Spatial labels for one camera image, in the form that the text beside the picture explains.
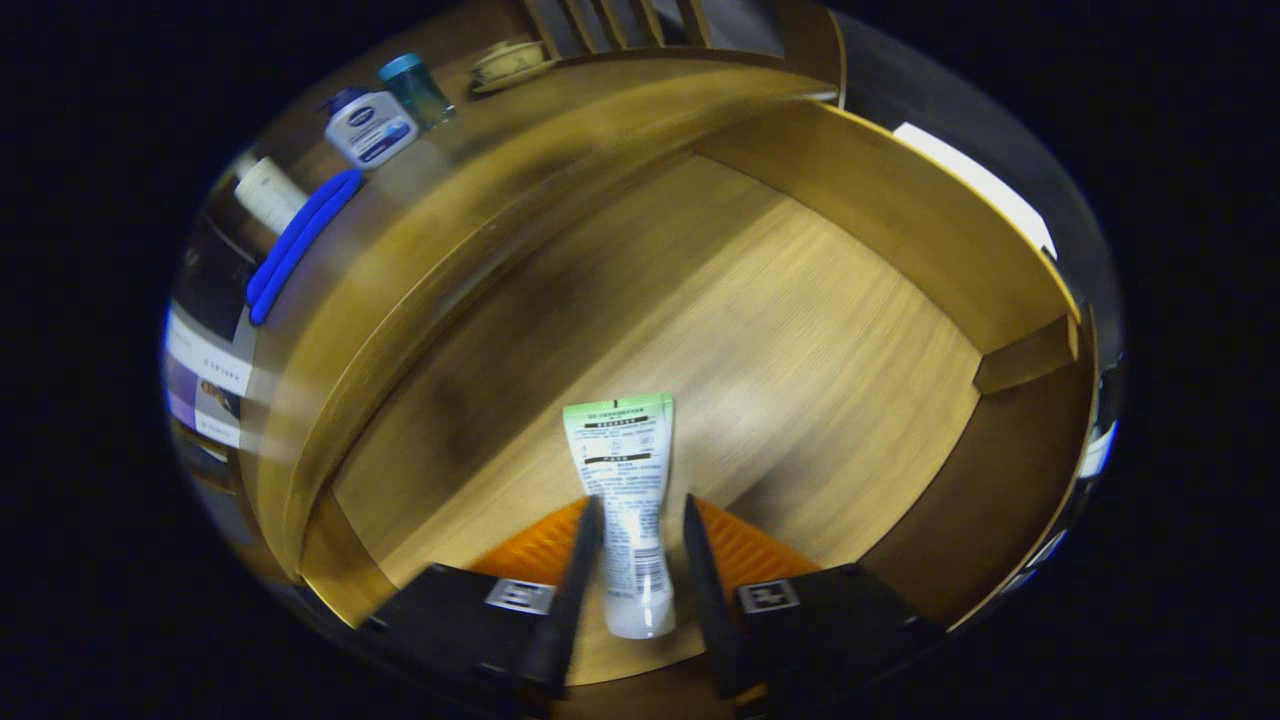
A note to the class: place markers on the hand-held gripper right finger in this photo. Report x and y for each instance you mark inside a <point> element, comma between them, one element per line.
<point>710,600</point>

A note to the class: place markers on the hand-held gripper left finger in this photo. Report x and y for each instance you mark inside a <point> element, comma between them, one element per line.
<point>575,600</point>

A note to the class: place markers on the white tube with green label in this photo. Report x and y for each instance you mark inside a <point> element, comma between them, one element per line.
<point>625,470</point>

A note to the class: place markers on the wooden drawer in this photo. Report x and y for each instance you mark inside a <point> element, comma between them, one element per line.
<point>750,330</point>

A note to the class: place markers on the purple book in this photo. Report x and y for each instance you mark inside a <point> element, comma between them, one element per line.
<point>195,405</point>

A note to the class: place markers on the blue folded cloth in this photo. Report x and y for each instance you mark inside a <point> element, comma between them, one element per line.
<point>300,240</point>

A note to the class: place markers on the white sheet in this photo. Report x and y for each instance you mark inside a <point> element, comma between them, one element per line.
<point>980,185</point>

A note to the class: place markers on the white pump bottle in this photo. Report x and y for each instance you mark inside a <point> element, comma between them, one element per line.
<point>270,195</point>

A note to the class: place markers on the white bottle with blue cap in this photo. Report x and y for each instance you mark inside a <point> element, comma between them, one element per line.
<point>372,130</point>

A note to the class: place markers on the beige saucer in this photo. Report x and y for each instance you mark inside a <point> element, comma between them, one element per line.
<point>525,82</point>

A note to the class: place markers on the teal bottle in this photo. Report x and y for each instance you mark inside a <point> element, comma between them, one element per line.
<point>418,90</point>

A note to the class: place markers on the beige lidded tea cup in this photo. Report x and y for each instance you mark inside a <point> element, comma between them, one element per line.
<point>508,62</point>

